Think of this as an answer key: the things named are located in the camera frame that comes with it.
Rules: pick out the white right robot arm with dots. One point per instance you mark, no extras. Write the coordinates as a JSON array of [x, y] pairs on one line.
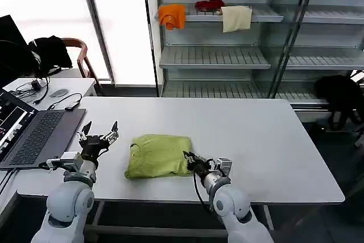
[[230, 206]]

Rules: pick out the grey open laptop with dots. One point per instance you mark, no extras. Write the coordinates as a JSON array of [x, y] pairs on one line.
[[42, 137]]

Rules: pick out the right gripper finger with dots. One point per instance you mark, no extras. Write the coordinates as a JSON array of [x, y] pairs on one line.
[[189, 155], [188, 163]]

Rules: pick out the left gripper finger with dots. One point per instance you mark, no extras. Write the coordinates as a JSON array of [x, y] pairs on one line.
[[112, 135], [84, 132]]

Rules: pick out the green t-shirt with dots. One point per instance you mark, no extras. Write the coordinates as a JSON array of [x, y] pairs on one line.
[[159, 154]]

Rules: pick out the brown wooden chair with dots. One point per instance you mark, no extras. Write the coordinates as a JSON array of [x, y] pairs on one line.
[[84, 52]]

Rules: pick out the black backpack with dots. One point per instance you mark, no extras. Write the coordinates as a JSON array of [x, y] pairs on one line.
[[337, 98]]

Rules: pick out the grey window frame post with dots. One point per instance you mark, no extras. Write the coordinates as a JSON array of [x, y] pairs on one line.
[[98, 26]]

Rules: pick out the small white desk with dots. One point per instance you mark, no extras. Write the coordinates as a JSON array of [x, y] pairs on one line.
[[76, 85]]

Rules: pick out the grey metal shelf rack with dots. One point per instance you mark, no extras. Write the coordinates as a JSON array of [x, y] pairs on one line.
[[213, 58]]

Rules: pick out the black monitor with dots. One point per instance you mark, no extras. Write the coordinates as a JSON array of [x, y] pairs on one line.
[[10, 41]]

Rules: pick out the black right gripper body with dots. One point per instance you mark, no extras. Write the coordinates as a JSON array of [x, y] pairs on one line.
[[201, 164]]

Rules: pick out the black jacket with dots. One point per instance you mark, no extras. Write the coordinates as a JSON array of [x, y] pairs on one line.
[[52, 52]]

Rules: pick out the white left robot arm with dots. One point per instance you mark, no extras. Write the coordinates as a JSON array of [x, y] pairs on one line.
[[68, 200]]

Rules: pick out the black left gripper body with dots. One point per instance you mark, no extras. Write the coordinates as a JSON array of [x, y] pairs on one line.
[[93, 146]]

